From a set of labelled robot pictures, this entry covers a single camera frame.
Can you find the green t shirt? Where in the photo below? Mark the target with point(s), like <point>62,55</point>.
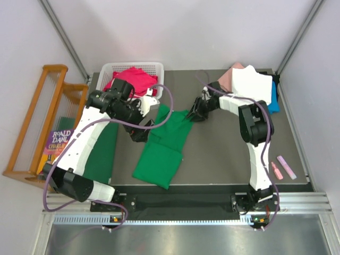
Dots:
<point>162,154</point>

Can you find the folded pink t shirt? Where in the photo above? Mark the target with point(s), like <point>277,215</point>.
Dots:
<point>225,81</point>

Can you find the crimson red t shirt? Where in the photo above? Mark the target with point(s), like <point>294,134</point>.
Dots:
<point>140,80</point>

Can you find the Roald Dahl book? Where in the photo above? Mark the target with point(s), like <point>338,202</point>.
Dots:
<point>56,142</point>

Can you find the wooden book rack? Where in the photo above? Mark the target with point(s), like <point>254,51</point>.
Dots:
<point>55,105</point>

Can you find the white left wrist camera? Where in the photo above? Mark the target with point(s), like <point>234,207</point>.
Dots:
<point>147,102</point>

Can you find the pink marker pen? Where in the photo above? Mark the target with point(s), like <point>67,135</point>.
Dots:
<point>276,170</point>

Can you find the white plastic laundry basket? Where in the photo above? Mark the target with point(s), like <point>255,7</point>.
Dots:
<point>106,74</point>

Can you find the green folding board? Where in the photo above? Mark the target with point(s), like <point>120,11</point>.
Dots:
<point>99,164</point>

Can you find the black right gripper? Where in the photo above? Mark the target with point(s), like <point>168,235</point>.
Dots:
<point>197,111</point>

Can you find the folded white t shirt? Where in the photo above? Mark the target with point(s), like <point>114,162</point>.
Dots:
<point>247,82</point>

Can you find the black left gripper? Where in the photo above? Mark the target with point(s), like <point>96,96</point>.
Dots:
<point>138,132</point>

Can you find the grey slotted cable duct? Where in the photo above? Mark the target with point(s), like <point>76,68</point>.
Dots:
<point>115,220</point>

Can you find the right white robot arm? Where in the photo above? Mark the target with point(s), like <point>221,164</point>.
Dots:
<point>256,129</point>

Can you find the folded blue t shirt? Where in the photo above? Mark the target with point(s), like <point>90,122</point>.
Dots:
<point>273,107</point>

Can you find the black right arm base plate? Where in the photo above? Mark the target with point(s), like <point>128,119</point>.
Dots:
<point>241,203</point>

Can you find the lilac marker pen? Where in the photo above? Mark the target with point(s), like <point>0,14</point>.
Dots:
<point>286,167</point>

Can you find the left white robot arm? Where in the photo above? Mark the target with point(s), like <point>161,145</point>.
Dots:
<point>66,172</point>

